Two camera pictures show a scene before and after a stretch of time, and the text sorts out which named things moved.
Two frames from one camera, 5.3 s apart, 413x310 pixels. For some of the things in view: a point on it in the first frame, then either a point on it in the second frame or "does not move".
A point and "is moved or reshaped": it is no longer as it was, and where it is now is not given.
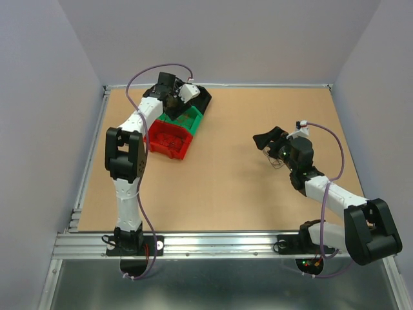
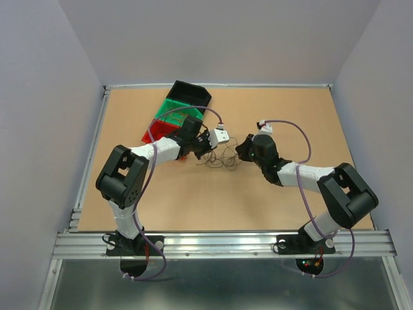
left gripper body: x=177 y=107 to x=202 y=144
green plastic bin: x=191 y=119 does not move
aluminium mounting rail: x=180 y=245 does not move
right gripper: x=262 y=139 to x=244 y=146
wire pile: x=278 y=167 is moved or reshaped
